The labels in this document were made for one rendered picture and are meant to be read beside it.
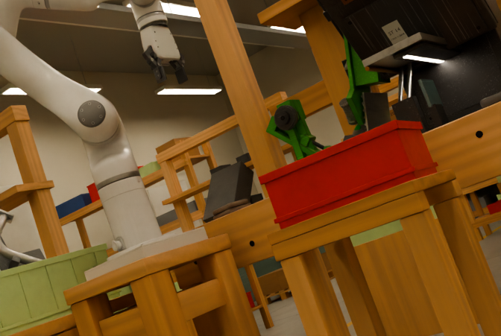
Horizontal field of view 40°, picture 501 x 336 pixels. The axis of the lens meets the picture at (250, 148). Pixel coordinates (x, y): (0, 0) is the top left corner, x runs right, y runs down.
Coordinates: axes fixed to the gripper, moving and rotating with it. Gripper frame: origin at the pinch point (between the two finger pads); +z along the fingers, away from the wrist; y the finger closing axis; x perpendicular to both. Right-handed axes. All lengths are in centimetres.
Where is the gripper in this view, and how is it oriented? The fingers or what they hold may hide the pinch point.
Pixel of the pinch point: (171, 78)
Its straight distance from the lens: 193.2
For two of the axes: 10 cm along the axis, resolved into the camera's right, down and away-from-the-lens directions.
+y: -5.3, 0.6, -8.4
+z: 3.4, 9.3, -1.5
